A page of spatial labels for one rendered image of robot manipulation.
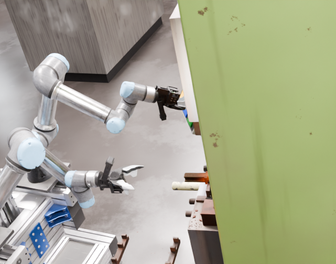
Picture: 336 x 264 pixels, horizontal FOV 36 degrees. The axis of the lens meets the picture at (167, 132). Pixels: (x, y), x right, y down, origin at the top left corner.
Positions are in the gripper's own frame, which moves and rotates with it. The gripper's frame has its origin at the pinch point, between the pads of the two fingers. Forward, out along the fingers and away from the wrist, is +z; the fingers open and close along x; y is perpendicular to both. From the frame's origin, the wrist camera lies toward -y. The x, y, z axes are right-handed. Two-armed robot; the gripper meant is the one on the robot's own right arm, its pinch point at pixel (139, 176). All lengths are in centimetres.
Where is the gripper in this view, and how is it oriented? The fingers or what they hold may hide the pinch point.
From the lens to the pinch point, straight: 226.8
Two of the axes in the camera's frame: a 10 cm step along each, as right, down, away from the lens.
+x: -2.3, 5.8, -7.8
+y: 1.8, 8.1, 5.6
